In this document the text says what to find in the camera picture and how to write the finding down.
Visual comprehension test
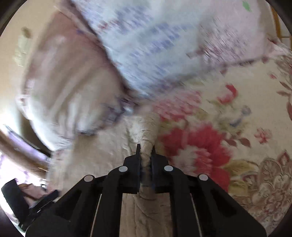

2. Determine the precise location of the wooden wall shelf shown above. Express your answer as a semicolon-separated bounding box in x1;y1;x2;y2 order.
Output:
270;6;291;40

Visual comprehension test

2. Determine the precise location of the mauve floral pillow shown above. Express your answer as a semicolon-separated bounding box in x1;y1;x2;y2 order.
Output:
18;11;135;151

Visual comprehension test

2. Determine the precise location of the dark framed wall picture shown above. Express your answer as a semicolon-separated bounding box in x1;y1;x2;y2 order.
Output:
1;125;51;166

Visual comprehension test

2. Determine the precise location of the white wall switch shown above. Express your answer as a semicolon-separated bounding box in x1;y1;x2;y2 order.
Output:
14;27;32;67

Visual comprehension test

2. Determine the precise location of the light blue floral pillow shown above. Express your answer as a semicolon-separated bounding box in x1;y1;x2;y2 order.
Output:
73;1;287;97

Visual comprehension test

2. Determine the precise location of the floral bed sheet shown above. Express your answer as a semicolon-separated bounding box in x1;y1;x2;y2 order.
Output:
52;52;292;235

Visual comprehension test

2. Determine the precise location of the beige cable-knit sweater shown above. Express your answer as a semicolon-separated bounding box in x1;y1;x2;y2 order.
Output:
48;109;173;237

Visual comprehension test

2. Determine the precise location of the person's left hand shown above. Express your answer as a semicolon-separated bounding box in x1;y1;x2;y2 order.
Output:
18;184;49;207

